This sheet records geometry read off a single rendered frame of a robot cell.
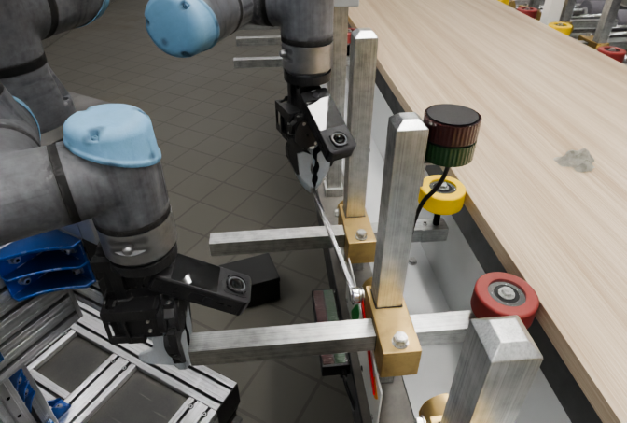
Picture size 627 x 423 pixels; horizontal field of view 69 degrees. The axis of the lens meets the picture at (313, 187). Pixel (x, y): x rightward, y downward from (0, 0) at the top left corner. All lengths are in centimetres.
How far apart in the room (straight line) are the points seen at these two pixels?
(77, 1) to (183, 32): 33
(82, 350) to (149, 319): 102
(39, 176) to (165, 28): 22
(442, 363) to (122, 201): 66
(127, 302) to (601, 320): 57
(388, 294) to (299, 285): 126
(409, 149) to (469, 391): 25
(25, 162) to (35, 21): 38
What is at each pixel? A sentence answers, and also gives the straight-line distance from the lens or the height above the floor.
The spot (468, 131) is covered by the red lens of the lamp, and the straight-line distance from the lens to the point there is 50.
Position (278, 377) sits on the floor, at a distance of 163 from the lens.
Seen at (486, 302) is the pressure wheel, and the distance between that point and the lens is 64.
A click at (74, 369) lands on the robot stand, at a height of 21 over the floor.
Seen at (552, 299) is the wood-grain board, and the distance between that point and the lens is 69.
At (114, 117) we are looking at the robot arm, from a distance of 45.
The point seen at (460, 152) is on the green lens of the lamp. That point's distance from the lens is 51.
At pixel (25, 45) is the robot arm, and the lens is 79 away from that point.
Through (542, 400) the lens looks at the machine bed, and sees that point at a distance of 75.
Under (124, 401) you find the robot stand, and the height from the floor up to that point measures 21.
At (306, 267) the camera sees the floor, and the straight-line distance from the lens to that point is 195.
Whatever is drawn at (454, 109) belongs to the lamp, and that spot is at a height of 115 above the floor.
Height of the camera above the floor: 135
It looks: 34 degrees down
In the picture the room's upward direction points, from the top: straight up
